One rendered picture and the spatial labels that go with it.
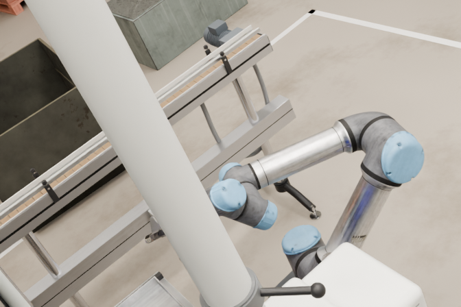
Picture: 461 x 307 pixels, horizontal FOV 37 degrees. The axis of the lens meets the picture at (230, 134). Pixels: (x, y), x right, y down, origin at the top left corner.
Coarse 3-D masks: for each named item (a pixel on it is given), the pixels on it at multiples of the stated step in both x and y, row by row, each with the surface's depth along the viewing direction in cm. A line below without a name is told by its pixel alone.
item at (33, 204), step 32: (256, 32) 316; (224, 64) 307; (160, 96) 308; (192, 96) 304; (64, 160) 289; (96, 160) 287; (32, 192) 278; (64, 192) 283; (0, 224) 276; (32, 224) 280
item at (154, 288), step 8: (152, 280) 224; (144, 288) 223; (152, 288) 225; (160, 288) 223; (136, 296) 222; (144, 296) 223; (152, 296) 222; (160, 296) 221; (168, 296) 219; (120, 304) 219; (128, 304) 221; (136, 304) 222; (144, 304) 220; (152, 304) 219; (160, 304) 218; (168, 304) 217; (176, 304) 215
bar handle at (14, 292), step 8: (0, 272) 111; (0, 280) 110; (8, 280) 112; (0, 288) 111; (8, 288) 112; (8, 296) 112; (16, 296) 113; (8, 304) 113; (16, 304) 113; (24, 304) 115
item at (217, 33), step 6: (216, 24) 335; (222, 24) 333; (204, 30) 345; (210, 30) 337; (216, 30) 332; (222, 30) 334; (228, 30) 335; (234, 30) 331; (240, 30) 329; (204, 36) 345; (210, 36) 340; (216, 36) 336; (222, 36) 333; (228, 36) 329; (210, 42) 342; (216, 42) 337; (222, 42) 328
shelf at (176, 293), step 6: (144, 282) 228; (162, 282) 225; (168, 282) 224; (168, 288) 222; (174, 288) 221; (174, 294) 219; (180, 294) 219; (180, 300) 216; (186, 300) 216; (114, 306) 225; (186, 306) 214; (192, 306) 213
